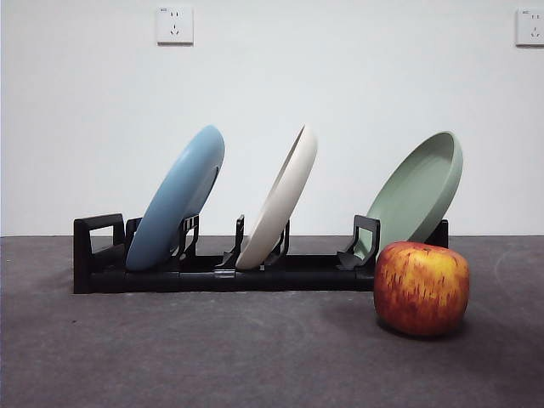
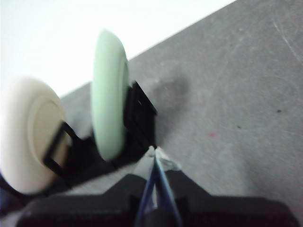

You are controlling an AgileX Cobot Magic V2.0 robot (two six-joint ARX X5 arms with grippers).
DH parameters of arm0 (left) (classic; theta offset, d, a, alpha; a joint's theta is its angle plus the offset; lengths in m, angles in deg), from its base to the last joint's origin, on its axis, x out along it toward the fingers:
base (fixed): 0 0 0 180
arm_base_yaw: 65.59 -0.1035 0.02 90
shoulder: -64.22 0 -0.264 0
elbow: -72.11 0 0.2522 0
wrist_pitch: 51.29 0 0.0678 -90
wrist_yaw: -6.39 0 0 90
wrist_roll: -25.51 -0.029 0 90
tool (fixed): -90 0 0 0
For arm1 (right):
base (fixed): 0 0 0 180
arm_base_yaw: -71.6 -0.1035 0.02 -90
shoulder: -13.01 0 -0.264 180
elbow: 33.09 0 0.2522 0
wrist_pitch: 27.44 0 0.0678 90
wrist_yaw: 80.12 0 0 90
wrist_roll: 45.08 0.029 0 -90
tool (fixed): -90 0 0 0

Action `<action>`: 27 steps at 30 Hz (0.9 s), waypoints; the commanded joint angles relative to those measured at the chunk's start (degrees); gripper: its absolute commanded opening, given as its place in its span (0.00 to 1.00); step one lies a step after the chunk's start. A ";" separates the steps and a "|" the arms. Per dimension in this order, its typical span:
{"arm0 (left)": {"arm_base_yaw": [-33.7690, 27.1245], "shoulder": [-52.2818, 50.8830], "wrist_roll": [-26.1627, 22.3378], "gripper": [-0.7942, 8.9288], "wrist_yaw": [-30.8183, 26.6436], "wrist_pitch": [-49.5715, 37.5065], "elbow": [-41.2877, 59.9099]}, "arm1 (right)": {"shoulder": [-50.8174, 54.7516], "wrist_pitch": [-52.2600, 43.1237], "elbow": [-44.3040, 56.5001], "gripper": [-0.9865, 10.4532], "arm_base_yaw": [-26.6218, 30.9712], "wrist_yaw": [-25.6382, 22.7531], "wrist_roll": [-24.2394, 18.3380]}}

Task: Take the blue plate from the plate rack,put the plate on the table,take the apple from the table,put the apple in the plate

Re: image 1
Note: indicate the blue plate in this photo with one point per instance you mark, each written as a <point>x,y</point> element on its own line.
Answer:
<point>170,204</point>

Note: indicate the red yellow apple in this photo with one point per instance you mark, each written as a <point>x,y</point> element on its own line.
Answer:
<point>421,289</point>

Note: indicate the beige plate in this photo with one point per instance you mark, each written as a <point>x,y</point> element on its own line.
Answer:
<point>285,195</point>

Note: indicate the black plate rack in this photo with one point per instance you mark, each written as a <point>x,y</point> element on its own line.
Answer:
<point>212,282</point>

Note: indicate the green plate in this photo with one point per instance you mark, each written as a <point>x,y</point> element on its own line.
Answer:
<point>416,191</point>

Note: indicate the white wall socket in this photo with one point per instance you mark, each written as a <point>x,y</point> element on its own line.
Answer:
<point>531,27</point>
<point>175,25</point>

